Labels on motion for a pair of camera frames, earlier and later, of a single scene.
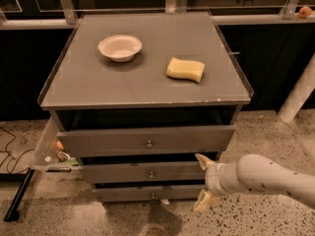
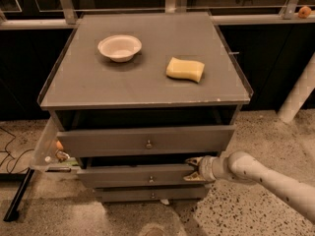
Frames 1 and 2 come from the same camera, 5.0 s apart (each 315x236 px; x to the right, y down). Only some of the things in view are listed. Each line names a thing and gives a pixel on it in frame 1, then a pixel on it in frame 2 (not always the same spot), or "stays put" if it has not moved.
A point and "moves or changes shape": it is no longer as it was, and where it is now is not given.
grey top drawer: x=147 y=141 stays put
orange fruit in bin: x=59 y=146 stays put
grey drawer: x=142 y=172 moves or changes shape
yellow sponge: x=187 y=70 stays put
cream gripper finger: x=204 y=161 → x=194 y=160
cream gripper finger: x=205 y=201 → x=194 y=177
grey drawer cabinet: x=144 y=101 stays put
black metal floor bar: x=14 y=208 stays put
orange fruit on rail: x=304 y=12 stays put
